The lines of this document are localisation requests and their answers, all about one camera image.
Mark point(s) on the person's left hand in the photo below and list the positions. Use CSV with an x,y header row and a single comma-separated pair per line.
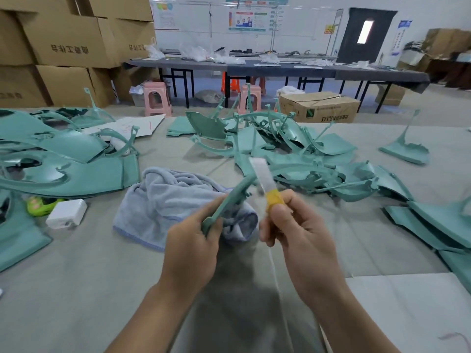
x,y
190,257

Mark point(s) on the person's right hand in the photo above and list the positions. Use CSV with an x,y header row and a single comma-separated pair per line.
x,y
305,250

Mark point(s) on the grey-blue wiping cloth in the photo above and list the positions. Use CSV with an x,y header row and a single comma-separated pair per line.
x,y
162,202

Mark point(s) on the single green plastic part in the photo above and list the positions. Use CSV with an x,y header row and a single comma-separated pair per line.
x,y
228,198

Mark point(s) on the brown cardboard box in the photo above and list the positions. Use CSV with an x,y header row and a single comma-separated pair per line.
x,y
319,108

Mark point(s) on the pile of green plastic parts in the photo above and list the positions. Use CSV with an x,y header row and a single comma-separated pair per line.
x,y
59,158

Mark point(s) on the stack of brown cardboard boxes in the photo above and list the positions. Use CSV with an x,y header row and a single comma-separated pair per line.
x,y
66,47

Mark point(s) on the person's right forearm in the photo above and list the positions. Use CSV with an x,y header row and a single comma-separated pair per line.
x,y
353,327

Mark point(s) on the white foam sheet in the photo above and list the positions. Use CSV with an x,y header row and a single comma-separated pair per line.
x,y
412,312

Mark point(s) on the white power adapter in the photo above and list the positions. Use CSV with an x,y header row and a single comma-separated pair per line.
x,y
66,214

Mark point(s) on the white paper sheet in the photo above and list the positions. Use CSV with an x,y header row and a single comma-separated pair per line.
x,y
125,127

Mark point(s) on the green and yellow gadget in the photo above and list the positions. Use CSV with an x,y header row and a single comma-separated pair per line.
x,y
43,206

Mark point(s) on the pink plastic stool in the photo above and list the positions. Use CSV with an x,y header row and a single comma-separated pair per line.
x,y
249,99
157,99

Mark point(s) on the orange object under table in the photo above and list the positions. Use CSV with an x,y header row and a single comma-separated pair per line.
x,y
230,84

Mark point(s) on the long grey work table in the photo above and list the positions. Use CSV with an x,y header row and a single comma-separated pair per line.
x,y
287,69

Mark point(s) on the heap of clear plastic bags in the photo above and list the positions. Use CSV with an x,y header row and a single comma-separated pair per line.
x,y
195,55

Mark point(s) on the dark door with window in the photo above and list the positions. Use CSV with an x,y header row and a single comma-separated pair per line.
x,y
366,36

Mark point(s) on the colourful wall poster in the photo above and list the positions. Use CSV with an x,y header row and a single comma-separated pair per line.
x,y
249,20

